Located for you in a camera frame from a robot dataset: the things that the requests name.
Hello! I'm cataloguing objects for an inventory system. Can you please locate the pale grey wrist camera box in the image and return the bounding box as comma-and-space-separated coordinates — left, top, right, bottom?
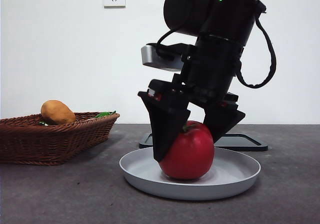
140, 43, 187, 73

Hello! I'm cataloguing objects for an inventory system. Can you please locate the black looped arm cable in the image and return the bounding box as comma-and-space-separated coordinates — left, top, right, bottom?
236, 0, 277, 89

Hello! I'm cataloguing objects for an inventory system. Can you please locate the red tomato with green stem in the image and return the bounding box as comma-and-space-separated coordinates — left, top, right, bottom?
159, 120, 215, 181

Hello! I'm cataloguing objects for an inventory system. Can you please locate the brown woven wicker basket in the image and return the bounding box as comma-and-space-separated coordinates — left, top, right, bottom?
0, 111, 121, 166

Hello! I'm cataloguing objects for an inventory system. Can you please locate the yellow-brown potato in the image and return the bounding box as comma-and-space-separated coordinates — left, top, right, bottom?
40, 99, 77, 126

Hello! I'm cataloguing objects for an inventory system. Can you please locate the black rectangular tray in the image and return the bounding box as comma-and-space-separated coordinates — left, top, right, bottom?
138, 132, 269, 152

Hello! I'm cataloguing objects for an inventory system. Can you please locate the pale grey round plate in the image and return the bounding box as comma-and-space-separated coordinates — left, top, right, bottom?
119, 144, 262, 201

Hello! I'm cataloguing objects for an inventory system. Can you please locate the black camera cable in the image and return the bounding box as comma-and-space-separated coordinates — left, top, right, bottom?
156, 28, 198, 60

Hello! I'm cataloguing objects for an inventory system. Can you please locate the green chili pepper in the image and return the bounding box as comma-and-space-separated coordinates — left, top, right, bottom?
38, 110, 117, 127

